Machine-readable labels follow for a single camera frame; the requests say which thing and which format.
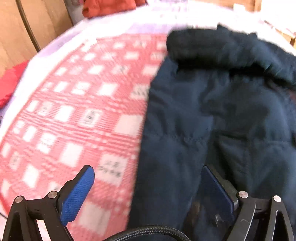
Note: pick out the wooden wardrobe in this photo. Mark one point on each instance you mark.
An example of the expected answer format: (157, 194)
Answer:
(30, 27)

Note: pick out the red checkered mat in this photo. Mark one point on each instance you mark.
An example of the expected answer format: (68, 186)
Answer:
(81, 104)

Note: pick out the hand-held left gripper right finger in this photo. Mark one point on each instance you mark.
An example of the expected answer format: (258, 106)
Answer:
(215, 192)

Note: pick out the red jacket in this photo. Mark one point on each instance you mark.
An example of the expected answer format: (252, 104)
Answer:
(10, 83)

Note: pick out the wooden headboard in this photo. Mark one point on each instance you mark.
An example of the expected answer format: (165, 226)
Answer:
(231, 4)

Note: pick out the orange down jacket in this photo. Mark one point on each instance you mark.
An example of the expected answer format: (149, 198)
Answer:
(108, 8)

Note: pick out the navy blue padded jacket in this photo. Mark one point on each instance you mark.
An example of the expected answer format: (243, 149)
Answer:
(208, 115)

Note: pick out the patchwork quilt bed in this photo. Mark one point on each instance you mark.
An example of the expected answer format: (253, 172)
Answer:
(69, 34)

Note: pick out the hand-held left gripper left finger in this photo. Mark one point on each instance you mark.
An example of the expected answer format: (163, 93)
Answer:
(76, 197)

